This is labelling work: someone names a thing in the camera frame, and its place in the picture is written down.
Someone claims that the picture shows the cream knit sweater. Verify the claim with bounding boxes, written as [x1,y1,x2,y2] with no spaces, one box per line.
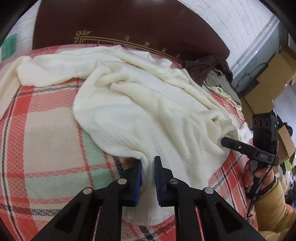
[1,46,252,225]

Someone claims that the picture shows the person's right hand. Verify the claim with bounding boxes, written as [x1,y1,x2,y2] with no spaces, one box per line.
[242,160,275,192]

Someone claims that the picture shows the pale yellow garment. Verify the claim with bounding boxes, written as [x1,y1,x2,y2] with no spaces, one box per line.
[208,86,242,111]

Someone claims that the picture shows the right tan jacket sleeve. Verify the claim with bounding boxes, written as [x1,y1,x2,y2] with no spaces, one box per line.
[254,178,295,240]

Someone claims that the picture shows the grey striped garment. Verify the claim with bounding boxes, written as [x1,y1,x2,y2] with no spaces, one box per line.
[204,69,241,105]

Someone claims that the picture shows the plaid bed blanket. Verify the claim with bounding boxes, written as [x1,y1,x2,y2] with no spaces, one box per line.
[0,44,258,241]

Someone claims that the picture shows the dark brown garment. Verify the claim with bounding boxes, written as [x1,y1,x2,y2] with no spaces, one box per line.
[182,55,233,86]

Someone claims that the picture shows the cardboard box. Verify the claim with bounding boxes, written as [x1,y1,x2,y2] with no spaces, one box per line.
[241,45,295,129]

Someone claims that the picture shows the dark brown wooden headboard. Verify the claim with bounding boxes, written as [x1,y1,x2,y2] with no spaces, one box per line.
[33,1,230,63]

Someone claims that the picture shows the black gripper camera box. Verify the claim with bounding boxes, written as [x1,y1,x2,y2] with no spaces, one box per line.
[252,112,278,154]

